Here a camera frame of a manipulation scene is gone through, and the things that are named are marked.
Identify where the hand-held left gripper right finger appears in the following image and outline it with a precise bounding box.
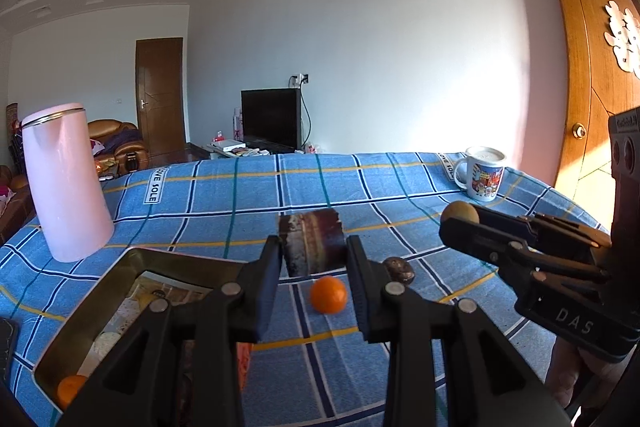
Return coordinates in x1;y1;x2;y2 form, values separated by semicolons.
346;235;573;427

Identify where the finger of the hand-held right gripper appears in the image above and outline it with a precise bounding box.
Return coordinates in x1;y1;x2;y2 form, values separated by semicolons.
438;216;612;299
472;205;609;259

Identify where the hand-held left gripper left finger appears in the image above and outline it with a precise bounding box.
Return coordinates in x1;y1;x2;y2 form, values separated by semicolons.
59;234;285;427

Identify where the yellow-green round fruit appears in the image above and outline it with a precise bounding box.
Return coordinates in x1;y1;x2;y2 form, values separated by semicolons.
441;201;481;228

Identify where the pink metal tin box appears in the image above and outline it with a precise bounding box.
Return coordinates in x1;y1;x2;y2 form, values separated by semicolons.
32;247;256;413

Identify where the medium orange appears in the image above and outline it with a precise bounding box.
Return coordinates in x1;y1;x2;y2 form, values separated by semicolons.
56;374;90;409

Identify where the person's right hand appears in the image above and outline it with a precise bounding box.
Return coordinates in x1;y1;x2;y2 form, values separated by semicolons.
545;337;621;410

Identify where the small orange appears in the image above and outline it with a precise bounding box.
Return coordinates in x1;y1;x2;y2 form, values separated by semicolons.
309;276;349;314

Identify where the wrinkled brown passion fruit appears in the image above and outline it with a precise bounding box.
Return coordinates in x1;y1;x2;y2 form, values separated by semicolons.
382;257;416;284

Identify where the white cartoon print mug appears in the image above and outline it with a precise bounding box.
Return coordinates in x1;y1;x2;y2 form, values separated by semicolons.
452;146;507;202

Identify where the blue plaid tablecloth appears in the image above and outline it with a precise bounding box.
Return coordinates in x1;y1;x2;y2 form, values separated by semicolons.
0;151;613;427

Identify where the low dark television stand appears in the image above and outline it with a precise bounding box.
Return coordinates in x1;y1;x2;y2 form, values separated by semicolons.
187;139;301;158

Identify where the black television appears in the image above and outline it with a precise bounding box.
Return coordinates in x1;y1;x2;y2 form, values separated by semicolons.
241;88;302;152

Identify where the light wooden door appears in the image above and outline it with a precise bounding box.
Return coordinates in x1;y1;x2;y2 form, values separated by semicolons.
540;0;640;228

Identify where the dark purple blanket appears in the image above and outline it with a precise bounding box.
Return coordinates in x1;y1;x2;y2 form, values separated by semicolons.
102;129;143;152

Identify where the white paper door decoration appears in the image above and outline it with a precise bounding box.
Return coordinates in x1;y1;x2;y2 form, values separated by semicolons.
603;1;640;82

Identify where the dark brown wooden door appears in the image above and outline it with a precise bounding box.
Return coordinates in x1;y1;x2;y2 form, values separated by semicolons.
135;37;184;158

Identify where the brown leather armchair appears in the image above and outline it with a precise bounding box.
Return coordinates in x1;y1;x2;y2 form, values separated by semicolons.
87;119;151;172

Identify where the pink electric kettle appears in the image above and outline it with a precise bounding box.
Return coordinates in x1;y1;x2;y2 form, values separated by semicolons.
20;103;116;264

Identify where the brown leather sofa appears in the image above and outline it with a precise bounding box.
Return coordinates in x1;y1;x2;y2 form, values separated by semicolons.
0;164;38;243

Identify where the dark flat object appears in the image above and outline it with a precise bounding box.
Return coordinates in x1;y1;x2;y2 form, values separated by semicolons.
0;318;20;383

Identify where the dark red standing board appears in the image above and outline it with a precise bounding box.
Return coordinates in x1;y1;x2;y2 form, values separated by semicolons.
6;103;22;172

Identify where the black power cable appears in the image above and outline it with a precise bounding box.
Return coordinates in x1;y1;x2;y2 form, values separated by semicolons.
299;84;314;151

